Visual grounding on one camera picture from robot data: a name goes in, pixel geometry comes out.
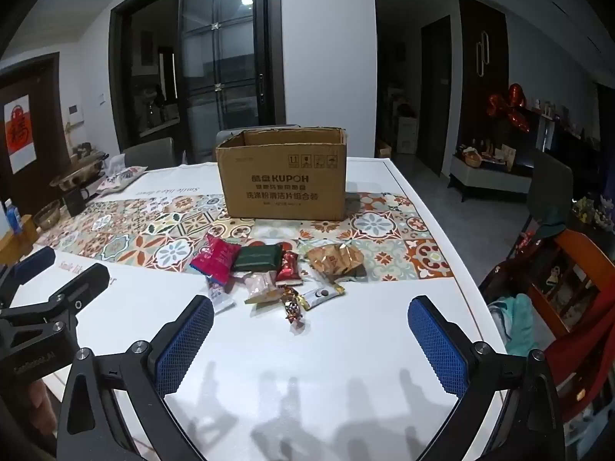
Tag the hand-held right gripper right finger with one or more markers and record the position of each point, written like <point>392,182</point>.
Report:
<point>437,348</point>

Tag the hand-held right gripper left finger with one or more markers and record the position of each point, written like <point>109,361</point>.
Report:
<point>185,345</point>

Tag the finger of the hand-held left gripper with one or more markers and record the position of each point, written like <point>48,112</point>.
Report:
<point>33,260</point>
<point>81,281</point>

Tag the white and blue snack packet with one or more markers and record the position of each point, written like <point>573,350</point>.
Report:
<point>218,294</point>

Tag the yellow snack packet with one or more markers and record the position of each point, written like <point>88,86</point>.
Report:
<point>260,289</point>

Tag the red snack packet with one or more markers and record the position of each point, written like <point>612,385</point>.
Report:
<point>216,254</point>

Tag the dark green snack packet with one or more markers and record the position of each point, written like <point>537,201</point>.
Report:
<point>257,257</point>

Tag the gold foil candy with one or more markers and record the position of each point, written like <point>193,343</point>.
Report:
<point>293,306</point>

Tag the white dotted snack packet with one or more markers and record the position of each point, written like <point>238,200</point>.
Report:
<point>323,295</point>

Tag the small red candy packet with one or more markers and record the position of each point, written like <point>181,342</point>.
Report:
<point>288,269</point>

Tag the golden brown snack packet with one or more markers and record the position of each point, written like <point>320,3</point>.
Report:
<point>334,260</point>

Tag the brown cardboard box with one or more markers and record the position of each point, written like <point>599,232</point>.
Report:
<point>283,177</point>

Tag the person's left hand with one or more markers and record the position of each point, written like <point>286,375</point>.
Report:
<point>42,408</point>

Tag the glass bowl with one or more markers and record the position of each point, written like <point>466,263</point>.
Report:
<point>46,214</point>

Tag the blue labelled bottle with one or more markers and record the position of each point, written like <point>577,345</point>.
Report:
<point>12,211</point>

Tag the teal cloth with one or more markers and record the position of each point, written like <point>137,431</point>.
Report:
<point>519,319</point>

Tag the metal pot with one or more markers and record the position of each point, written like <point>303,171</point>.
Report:
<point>79,173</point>

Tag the patterned tile tablecloth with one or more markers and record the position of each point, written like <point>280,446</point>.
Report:
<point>298,374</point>

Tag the red cloth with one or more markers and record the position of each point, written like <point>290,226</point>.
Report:
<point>588,345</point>

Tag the orange wooden chair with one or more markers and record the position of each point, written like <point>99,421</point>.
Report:
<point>571,273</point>

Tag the white low cabinet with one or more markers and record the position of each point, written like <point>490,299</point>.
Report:
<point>490,169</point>

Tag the flower bouquet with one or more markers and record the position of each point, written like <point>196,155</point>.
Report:
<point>592,211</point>

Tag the red foil balloon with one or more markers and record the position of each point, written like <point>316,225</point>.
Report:
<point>509,105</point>

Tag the dark wooden door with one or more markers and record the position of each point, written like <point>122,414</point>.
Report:
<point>435,91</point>

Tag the dark glass sliding door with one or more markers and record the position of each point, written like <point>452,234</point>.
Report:
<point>216,53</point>

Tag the red and white wall poster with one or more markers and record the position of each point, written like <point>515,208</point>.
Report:
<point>19,130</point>

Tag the oval metal wall ornament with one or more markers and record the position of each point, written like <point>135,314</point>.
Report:
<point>482,57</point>

